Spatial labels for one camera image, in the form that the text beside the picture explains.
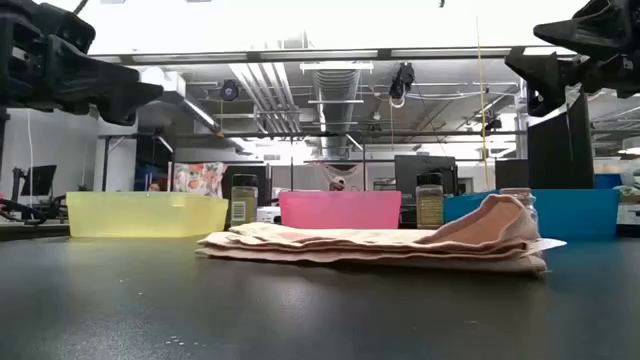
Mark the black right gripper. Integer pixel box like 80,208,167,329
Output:
503,0,640,119

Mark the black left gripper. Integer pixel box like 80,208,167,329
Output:
0,0,165,127

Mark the small clear jar white lid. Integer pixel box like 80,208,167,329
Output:
499,187,540,226

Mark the herb jar with barcode label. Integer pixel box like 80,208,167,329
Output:
229,173,260,227

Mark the yellow-brown spice jar black lid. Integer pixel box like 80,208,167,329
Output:
415,172,445,230

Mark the tall black partition panel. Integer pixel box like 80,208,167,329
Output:
527,92,595,190

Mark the small black monitor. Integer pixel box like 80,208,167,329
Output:
20,164,58,197

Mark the black monitor stand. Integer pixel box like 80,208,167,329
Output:
10,167,26,211

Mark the blue barrel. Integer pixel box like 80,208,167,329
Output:
593,173,624,190

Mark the yellow plastic bin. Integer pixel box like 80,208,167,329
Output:
65,191,230,239

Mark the floral patterned cloth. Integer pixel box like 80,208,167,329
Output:
172,162,229,199

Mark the low black panel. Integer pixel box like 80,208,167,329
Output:
494,158,530,190

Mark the blue plastic bin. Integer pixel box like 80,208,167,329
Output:
442,188,621,240

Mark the large black monitor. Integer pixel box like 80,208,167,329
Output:
393,154,459,197

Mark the white paper tag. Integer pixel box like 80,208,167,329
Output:
527,238,568,253

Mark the white box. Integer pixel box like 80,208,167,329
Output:
253,205,282,225

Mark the white ceiling light fixture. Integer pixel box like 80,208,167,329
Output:
299,61,375,75

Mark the pink plastic bin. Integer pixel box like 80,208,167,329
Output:
278,190,403,230

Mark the folded peach towel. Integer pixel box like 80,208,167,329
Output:
194,193,549,275

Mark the yellow hanging cord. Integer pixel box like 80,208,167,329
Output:
474,17,491,191

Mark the black cable loop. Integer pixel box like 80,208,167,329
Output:
0,197,49,226

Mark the black ceiling camera white cable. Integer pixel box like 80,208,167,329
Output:
388,62,416,109

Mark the silver ceiling duct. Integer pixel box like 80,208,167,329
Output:
312,68,361,157

